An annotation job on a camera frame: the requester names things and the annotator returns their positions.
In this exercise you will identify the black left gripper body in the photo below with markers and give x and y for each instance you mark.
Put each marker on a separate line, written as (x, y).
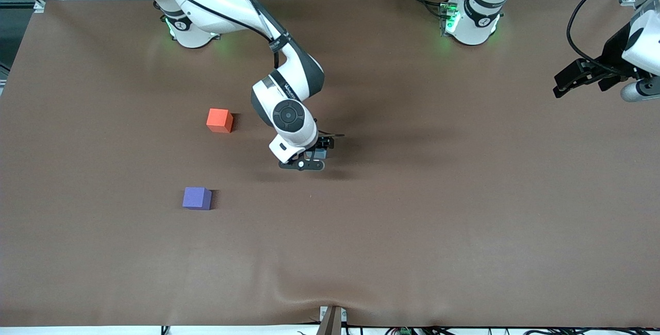
(611, 52)

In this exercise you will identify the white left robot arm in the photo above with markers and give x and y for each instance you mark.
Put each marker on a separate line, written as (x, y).
(474, 20)

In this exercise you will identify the orange block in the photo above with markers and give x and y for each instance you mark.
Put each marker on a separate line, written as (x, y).
(219, 120)

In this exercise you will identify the purple block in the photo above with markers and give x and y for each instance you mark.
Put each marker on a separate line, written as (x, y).
(196, 198)

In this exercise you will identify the brown table mat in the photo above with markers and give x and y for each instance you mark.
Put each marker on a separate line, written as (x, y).
(412, 247)

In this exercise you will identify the white bracket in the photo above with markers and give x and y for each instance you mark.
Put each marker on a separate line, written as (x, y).
(344, 316)

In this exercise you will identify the brown post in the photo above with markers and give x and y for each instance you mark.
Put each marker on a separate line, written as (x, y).
(331, 324)

